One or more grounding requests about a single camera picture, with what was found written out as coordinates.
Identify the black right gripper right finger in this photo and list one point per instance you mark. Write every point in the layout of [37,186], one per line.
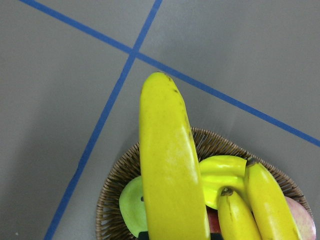
[215,236]

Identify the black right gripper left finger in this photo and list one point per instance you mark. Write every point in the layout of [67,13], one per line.
[143,235]

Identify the red apple left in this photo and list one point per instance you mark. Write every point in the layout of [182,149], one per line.
[213,220]

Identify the red apple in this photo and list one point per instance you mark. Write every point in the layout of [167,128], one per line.
[303,220]
[213,220]

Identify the green pear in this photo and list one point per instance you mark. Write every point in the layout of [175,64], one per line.
[132,207]

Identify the yellow banana bunch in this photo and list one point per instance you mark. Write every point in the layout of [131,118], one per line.
[249,202]

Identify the red apple right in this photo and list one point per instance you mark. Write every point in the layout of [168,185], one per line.
[303,220]

